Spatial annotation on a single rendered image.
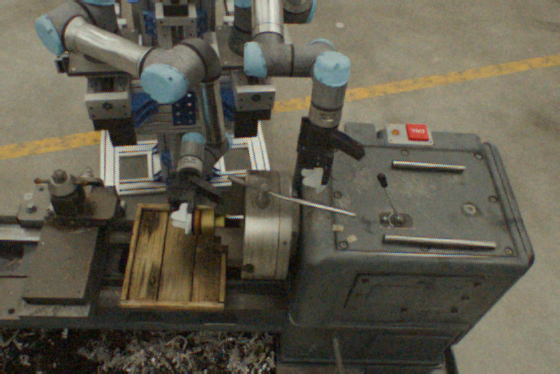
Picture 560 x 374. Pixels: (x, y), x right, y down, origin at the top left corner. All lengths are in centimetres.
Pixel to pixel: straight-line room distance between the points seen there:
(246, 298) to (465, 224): 68
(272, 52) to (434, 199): 60
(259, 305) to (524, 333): 161
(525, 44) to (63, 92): 328
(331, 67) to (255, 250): 54
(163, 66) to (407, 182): 73
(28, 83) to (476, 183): 284
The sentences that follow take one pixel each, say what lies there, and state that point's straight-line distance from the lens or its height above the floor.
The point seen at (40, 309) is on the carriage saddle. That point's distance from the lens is 168.
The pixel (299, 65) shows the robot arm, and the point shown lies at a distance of 124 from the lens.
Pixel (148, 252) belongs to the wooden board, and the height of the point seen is 89.
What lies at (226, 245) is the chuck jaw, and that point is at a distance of 149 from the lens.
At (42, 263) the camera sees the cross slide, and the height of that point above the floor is 97.
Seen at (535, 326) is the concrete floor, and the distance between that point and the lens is 299.
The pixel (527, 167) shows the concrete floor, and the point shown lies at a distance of 360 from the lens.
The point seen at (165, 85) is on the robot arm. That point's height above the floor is 139.
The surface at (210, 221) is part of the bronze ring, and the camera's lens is 152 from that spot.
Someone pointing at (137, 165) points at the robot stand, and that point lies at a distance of 284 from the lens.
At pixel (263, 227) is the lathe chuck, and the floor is 121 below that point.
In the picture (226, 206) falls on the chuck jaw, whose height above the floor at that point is 114.
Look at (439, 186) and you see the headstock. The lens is 154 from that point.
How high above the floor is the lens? 238
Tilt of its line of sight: 52 degrees down
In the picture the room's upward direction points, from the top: 9 degrees clockwise
